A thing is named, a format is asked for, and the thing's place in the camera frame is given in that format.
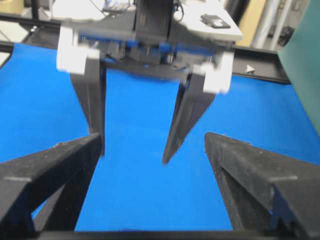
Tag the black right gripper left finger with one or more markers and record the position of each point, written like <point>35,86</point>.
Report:
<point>45,191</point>

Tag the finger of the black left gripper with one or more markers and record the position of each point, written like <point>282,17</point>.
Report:
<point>90,89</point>

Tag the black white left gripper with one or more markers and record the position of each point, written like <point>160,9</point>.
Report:
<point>146,44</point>

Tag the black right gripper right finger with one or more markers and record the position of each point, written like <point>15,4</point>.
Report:
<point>264,190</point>

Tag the blue table cloth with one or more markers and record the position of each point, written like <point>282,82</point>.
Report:
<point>131,189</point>

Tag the black device on desk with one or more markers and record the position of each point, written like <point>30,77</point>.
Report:
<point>214,21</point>

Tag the white desk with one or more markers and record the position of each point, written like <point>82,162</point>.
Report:
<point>150,15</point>

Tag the green backdrop board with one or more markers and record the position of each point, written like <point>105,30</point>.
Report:
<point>300,59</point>

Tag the black aluminium frame rail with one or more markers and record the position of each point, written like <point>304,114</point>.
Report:
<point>252,63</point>

